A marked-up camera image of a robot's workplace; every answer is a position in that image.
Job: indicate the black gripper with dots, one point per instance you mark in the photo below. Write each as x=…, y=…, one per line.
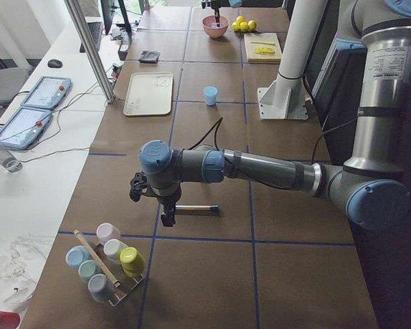
x=166, y=201
x=217, y=13

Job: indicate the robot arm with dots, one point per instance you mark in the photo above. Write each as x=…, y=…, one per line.
x=217, y=4
x=368, y=186

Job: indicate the yellow-green upturned cup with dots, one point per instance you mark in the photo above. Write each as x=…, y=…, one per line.
x=132, y=262

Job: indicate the white upturned cup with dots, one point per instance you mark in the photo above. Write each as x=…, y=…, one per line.
x=112, y=250

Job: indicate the pink upturned cup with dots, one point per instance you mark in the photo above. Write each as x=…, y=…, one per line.
x=106, y=232

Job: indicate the light blue cup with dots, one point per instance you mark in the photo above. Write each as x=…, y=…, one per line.
x=210, y=95

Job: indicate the green upturned cup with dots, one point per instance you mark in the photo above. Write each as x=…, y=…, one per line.
x=88, y=269

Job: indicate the grey upturned cup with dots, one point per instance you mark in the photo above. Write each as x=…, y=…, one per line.
x=100, y=288

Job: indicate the blue upturned cup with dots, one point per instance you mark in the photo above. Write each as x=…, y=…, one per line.
x=76, y=256

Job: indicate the pink bowl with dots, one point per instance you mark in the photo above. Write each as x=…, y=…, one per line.
x=214, y=29

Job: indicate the whole lemon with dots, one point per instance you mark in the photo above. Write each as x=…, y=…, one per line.
x=252, y=25
x=240, y=19
x=244, y=27
x=236, y=26

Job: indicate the steel muddler black head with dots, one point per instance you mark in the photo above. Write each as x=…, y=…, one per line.
x=197, y=208

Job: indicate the yellow plastic knife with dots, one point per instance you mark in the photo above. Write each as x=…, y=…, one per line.
x=263, y=42

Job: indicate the bamboo cutting board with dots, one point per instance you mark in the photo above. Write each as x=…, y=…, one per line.
x=254, y=57

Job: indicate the lemon slices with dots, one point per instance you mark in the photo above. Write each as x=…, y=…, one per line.
x=264, y=50

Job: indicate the grey purple folded cloth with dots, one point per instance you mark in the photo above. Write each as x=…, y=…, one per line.
x=149, y=57

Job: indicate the cream bear tray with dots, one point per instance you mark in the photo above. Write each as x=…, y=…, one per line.
x=149, y=94

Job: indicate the lower teach pendant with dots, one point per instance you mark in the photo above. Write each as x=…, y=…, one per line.
x=24, y=127

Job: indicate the teach pendant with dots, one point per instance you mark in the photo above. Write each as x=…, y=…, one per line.
x=48, y=93
x=24, y=127

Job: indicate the black computer mouse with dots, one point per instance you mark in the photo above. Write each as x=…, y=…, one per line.
x=55, y=64

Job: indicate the clear water bottle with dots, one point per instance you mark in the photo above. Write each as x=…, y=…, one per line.
x=8, y=161

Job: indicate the upper teach pendant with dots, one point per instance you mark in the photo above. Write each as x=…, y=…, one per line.
x=48, y=93

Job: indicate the white wire cup rack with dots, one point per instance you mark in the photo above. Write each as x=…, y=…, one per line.
x=118, y=286

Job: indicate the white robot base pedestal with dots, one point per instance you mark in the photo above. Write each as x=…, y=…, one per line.
x=284, y=98

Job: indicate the aluminium frame post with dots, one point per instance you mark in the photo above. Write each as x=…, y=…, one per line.
x=83, y=31

